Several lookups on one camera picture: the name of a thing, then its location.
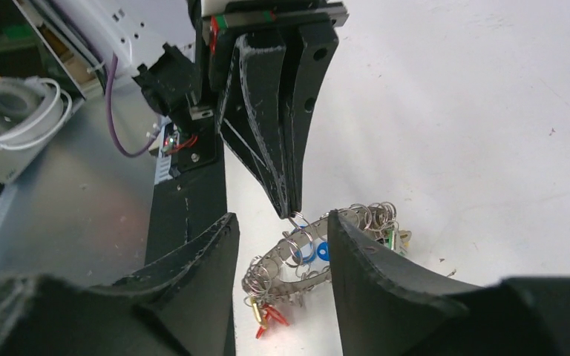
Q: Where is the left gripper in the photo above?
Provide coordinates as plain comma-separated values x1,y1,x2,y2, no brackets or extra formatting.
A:
187,1,349,219

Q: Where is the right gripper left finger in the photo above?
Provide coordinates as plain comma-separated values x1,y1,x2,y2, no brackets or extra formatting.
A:
0,213,240,355

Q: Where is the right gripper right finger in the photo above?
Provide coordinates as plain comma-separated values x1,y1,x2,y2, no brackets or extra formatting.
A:
328,211,570,355

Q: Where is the coiled white cable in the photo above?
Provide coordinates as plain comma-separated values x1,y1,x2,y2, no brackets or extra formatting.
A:
0,76,73,151

